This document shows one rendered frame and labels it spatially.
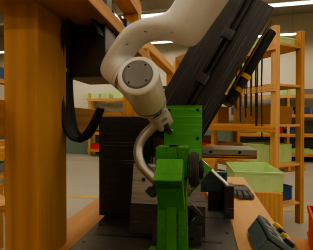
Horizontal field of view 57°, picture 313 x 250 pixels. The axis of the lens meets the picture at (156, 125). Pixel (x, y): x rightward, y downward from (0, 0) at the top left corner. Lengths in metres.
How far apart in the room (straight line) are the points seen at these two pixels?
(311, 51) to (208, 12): 9.93
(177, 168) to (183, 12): 0.30
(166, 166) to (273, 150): 2.99
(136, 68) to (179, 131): 0.35
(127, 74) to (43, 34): 0.28
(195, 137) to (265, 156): 2.80
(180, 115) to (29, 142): 0.43
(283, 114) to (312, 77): 6.62
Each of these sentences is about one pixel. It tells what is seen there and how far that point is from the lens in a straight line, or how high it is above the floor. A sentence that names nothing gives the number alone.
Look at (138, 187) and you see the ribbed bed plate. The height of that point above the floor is 1.03.
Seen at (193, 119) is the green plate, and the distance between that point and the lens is 0.88.
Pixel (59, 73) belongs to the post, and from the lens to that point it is 0.82.
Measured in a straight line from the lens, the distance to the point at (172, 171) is 0.56.
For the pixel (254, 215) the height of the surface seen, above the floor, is 0.90.
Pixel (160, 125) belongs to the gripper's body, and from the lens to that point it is 0.74.
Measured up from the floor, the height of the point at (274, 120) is 1.23.
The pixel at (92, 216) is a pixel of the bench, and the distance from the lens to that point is 1.12.
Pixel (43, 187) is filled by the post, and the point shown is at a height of 1.06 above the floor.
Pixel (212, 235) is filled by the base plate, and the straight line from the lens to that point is 0.89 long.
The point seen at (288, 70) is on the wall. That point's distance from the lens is 10.24.
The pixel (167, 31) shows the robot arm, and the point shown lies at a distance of 0.60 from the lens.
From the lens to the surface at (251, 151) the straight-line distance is 1.00.
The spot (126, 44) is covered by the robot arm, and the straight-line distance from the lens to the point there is 0.64.
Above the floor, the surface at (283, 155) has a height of 0.82.
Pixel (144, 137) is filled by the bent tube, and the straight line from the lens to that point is 0.85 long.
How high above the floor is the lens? 1.22
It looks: 1 degrees down
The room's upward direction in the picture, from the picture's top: straight up
